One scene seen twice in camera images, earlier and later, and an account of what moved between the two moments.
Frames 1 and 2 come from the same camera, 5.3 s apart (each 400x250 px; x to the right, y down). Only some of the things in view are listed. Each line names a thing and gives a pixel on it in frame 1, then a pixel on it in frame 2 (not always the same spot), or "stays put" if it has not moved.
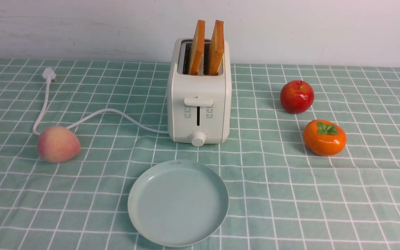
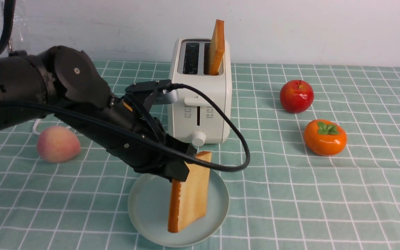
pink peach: (58, 144) stays put
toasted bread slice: (217, 49) stays put
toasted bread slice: (198, 48) to (188, 198)
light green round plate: (177, 203) stays put
